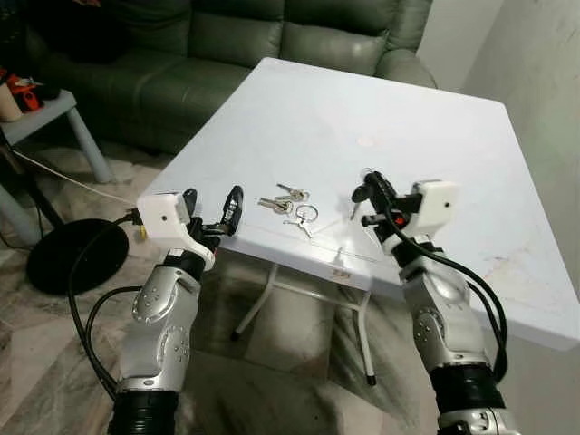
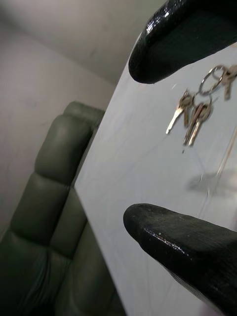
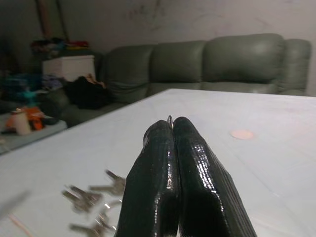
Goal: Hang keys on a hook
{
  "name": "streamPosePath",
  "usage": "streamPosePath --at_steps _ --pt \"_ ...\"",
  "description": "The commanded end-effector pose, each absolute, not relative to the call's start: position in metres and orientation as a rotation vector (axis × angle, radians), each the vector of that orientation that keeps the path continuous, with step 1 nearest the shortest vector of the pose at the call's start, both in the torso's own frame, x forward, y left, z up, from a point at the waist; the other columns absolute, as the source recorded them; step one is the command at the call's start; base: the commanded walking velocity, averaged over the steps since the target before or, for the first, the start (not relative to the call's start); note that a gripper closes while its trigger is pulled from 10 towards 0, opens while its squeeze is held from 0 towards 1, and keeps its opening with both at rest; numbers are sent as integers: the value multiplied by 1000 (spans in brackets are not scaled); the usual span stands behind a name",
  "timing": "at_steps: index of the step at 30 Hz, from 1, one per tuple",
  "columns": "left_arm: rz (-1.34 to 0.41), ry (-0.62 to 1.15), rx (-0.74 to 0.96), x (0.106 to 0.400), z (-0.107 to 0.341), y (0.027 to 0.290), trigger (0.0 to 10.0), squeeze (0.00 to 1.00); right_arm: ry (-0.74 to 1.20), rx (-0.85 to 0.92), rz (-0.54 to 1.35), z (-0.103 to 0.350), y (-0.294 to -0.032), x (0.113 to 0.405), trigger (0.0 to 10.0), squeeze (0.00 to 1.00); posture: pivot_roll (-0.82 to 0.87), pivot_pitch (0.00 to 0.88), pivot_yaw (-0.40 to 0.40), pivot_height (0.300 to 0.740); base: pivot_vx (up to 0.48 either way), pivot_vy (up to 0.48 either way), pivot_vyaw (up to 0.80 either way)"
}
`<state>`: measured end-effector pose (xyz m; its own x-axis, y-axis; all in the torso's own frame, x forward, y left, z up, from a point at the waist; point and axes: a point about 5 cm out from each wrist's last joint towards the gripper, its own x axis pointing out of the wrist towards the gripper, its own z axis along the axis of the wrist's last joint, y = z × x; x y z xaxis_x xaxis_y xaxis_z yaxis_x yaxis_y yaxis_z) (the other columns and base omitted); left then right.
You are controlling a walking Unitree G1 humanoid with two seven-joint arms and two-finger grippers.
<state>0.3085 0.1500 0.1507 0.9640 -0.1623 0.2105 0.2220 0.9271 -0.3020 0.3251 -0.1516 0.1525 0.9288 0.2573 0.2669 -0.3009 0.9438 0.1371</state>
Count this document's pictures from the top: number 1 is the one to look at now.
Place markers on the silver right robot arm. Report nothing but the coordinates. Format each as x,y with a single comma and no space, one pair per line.
444,317

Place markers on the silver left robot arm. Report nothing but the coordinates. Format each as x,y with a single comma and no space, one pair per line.
163,317

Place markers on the black round floor base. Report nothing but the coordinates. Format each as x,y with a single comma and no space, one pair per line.
77,256

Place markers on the green leather sofa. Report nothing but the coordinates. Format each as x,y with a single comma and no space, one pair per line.
236,45

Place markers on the small grey side table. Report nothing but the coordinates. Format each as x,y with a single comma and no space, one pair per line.
45,113

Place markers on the orange tool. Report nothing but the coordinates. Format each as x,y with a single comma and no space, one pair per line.
25,95

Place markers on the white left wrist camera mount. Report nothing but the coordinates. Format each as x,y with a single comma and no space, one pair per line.
163,214

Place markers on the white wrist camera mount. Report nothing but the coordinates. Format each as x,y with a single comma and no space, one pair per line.
433,204
163,214

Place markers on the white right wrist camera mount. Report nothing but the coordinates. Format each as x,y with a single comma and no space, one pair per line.
433,204

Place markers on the white metal table leg frame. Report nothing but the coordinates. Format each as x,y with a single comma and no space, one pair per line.
366,335

